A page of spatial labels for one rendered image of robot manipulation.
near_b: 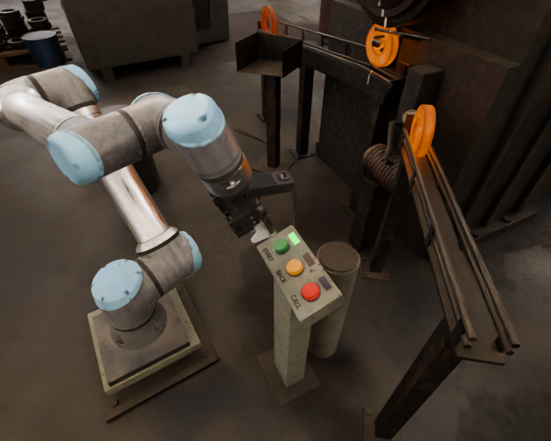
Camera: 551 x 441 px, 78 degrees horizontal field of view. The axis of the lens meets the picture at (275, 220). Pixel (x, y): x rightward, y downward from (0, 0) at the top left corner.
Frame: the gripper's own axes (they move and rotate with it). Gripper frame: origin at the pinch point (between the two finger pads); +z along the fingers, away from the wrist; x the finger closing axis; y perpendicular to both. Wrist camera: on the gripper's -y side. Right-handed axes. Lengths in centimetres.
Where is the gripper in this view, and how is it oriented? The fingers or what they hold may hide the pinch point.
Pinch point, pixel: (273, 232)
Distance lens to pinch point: 80.7
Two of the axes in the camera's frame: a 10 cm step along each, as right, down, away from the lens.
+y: -8.5, 5.3, -0.5
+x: 4.3, 6.3, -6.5
